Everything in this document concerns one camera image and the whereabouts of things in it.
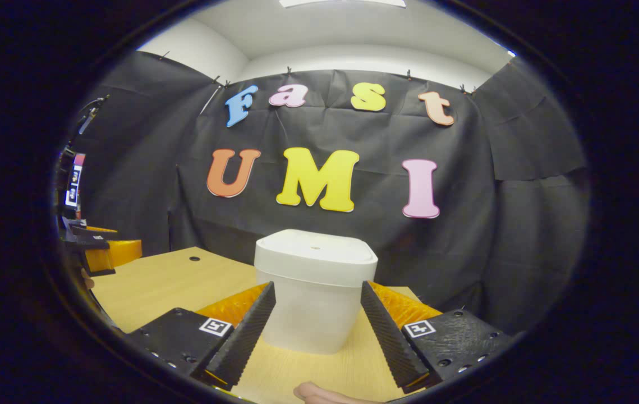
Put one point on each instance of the wooden desktop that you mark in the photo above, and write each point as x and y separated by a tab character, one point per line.
173	286

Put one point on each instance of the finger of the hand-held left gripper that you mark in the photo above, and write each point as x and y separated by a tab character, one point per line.
92	229
111	252

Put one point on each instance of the computer monitor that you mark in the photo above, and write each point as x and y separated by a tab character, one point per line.
75	185

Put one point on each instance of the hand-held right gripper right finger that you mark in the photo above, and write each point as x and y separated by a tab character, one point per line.
389	339

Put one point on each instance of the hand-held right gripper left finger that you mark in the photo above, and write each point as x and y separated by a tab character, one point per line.
246	334

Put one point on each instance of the white desktop garbage bin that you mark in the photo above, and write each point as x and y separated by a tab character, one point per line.
313	292

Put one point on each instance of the ceiling light panel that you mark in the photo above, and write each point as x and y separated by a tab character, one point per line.
341	3

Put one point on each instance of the black backdrop cloth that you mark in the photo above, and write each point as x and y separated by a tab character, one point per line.
465	252

